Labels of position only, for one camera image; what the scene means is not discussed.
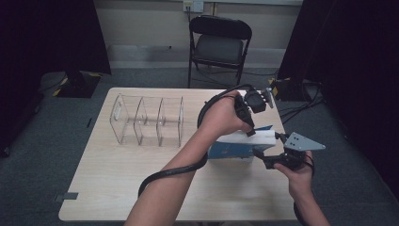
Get clear acrylic book rack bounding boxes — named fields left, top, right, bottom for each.
left=109, top=93, right=185, bottom=149

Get black floor cables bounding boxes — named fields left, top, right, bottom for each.
left=278, top=80, right=326, bottom=125

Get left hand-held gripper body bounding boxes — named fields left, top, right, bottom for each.
left=234, top=87, right=276, bottom=125

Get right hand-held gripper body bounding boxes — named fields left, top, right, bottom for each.
left=272, top=131, right=327, bottom=170

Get grey tape strip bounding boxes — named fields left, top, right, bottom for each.
left=54, top=191, right=79, bottom=202

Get blue book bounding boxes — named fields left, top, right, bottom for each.
left=207, top=124, right=278, bottom=164

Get black folding chair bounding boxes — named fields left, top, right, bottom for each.
left=187, top=14, right=253, bottom=90

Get black stand base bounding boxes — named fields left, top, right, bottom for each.
left=267, top=76, right=314, bottom=103
left=39, top=70, right=104, bottom=99

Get person's right hand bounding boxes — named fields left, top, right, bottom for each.
left=274, top=151, right=314, bottom=199

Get person's left hand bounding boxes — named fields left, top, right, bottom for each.
left=198, top=91, right=252, bottom=139

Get white wall outlet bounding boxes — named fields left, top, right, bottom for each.
left=183, top=0, right=205, bottom=13

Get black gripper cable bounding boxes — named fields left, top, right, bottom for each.
left=293, top=153, right=316, bottom=226
left=137, top=83, right=255, bottom=198

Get dark curtain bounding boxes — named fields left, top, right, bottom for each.
left=0, top=0, right=113, bottom=158
left=277, top=0, right=399, bottom=202

